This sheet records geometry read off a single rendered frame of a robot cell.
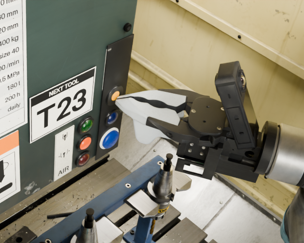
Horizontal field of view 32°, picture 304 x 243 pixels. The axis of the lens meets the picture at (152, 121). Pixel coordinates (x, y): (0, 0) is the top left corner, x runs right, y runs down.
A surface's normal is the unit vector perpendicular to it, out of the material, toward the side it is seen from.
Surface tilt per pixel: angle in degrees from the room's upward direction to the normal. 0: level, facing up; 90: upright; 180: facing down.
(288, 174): 87
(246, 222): 24
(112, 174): 0
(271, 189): 90
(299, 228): 60
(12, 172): 90
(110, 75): 90
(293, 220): 72
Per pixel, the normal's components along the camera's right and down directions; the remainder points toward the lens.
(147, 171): 0.15, -0.73
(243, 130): -0.23, 0.63
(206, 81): -0.68, 0.42
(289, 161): -0.13, 0.21
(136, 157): -0.15, -0.51
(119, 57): 0.72, 0.54
